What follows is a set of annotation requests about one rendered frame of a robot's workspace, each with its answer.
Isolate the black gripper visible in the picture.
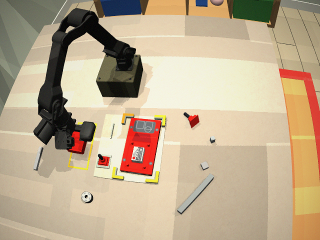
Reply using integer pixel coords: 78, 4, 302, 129
55, 112, 96, 142

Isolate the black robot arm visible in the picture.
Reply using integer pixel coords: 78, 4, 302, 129
33, 8, 136, 150

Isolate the black toy tyre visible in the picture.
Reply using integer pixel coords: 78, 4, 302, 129
81, 191, 93, 203

